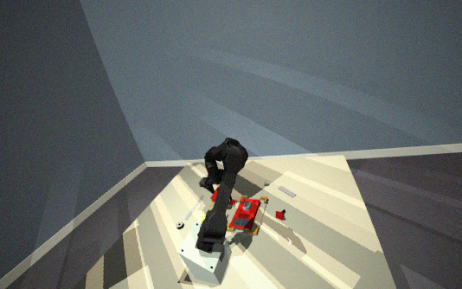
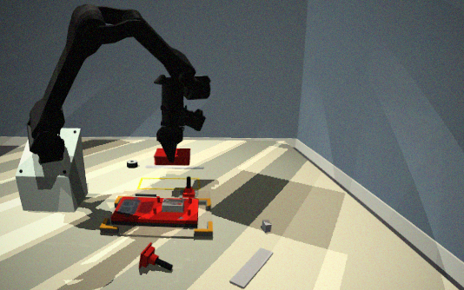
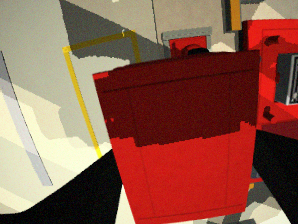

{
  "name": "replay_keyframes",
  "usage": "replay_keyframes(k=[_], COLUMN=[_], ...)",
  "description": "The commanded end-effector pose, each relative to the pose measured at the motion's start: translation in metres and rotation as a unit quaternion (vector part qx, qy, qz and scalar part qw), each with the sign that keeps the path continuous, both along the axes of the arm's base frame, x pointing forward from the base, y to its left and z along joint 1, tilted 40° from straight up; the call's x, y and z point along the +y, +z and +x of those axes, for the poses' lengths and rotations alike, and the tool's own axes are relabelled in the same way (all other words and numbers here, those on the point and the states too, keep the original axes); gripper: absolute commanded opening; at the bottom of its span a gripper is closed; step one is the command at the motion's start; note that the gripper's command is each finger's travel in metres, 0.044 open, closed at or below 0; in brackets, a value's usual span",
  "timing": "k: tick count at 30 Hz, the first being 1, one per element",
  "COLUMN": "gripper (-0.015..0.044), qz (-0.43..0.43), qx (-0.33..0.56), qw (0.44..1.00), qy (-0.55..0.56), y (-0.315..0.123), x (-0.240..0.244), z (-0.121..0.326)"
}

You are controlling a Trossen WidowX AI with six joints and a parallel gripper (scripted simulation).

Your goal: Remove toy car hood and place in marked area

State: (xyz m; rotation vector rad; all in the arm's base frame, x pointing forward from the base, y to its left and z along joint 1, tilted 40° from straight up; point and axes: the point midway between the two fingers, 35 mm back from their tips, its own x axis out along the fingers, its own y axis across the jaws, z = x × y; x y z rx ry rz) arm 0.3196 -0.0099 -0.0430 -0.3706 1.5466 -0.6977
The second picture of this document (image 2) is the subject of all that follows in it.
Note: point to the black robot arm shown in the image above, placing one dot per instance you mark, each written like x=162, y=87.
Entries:
x=86, y=33

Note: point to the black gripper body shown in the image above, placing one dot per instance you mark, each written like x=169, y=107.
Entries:
x=171, y=131

